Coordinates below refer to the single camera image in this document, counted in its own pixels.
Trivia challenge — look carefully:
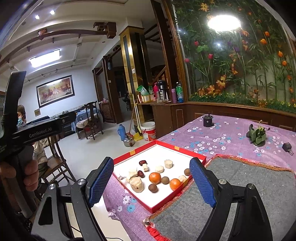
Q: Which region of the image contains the framed wall painting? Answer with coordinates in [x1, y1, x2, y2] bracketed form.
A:
[36, 75, 75, 108]

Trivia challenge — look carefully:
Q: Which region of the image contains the yellow broom dustpan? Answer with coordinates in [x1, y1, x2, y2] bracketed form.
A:
[132, 94, 144, 141]

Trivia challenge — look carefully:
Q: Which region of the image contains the green spray can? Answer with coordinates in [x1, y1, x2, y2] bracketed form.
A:
[176, 82, 184, 103]

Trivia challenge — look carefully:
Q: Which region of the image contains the white red plastic bucket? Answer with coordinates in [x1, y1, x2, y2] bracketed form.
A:
[140, 121, 157, 142]

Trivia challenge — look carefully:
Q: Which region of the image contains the pink bottle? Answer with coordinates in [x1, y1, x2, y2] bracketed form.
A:
[171, 88, 177, 103]

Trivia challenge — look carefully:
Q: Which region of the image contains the blue thermos jug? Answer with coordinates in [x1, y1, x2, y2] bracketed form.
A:
[117, 124, 126, 141]

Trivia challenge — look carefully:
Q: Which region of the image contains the brown round longan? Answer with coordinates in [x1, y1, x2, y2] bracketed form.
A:
[148, 183, 158, 193]

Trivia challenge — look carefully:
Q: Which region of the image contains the metal kettle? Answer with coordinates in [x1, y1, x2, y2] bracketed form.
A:
[123, 136, 135, 147]

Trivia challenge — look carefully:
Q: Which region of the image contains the black cylindrical cup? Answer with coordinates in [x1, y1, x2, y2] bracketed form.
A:
[202, 113, 214, 128]

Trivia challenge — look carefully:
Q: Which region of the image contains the beige round food piece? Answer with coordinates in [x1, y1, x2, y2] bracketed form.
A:
[165, 160, 173, 169]

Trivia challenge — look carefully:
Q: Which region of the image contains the dark red jujube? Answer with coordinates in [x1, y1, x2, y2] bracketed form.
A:
[137, 170, 145, 178]

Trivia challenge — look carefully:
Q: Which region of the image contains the person's left hand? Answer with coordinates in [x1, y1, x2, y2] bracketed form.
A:
[1, 160, 39, 191]

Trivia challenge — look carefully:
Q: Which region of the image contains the green leafy plant bunch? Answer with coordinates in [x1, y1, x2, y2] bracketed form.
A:
[246, 121, 270, 147]

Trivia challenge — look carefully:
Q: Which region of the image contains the dark wooden chair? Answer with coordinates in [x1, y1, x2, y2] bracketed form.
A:
[76, 101, 104, 140]

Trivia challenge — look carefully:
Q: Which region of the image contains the black thermos flask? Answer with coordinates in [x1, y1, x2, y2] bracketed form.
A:
[157, 80, 169, 102]

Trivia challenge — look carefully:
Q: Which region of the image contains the black car key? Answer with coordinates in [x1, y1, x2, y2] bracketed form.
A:
[282, 143, 294, 156]

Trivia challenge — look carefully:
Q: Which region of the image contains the purple floral tablecloth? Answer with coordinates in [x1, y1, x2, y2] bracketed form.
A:
[103, 115, 295, 240]

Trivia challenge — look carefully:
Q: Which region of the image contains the orange fruit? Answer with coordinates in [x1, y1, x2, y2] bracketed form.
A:
[149, 172, 161, 185]
[169, 178, 182, 191]

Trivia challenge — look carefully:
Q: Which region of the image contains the grey felt mat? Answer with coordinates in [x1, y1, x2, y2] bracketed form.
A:
[149, 157, 295, 240]

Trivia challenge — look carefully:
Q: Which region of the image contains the red white shallow box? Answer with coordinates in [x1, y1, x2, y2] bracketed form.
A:
[113, 141, 206, 213]

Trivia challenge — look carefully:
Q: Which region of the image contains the flower garden wall mural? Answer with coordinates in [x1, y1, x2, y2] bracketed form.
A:
[171, 1, 295, 113]

